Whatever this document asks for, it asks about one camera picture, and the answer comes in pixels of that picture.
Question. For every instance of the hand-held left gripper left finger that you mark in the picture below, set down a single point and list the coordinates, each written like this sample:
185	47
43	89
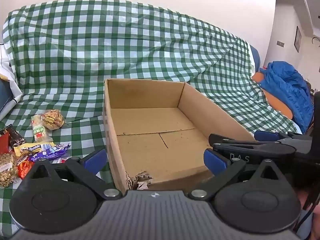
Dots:
96	160

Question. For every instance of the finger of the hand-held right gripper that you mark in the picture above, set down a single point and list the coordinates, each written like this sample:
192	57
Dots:
232	138
250	152

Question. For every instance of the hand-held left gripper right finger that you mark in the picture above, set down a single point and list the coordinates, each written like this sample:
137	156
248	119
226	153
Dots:
213	161

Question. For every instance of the purple candy packet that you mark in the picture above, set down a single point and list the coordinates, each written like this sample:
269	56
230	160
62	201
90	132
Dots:
53	151

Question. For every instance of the brown cardboard box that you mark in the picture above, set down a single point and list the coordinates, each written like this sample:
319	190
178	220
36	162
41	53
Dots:
150	130

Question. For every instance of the green label cracker packet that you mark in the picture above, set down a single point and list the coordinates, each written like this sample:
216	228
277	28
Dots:
40	132

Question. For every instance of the red snack packet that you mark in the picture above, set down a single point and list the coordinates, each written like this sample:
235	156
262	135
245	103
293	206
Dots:
3	142

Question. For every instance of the orange cushion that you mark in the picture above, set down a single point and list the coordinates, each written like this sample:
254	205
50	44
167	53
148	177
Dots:
277	102

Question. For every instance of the blue puffer jacket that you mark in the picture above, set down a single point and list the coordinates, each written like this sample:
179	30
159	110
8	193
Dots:
287	87

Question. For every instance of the clear cookie packet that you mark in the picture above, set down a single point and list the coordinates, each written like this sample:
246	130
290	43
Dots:
53	118

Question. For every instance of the orange snack packet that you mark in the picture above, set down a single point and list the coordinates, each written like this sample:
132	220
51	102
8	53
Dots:
25	167

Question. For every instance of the yellow candy packet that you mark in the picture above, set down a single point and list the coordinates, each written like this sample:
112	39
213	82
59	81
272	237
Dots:
22	150

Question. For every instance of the dark brown chocolate bar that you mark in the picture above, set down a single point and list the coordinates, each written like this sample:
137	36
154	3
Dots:
15	136

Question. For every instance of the clear nut brittle packet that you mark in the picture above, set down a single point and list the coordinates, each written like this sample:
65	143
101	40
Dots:
7	170

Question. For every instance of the blue zippered cushion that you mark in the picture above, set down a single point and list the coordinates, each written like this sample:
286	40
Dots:
5	100

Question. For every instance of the white cloth bag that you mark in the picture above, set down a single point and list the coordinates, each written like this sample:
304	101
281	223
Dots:
7	65

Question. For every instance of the wall light switch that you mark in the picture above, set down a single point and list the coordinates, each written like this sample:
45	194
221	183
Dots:
280	43

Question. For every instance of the wall picture frame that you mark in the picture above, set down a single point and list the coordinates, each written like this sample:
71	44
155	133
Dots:
298	39

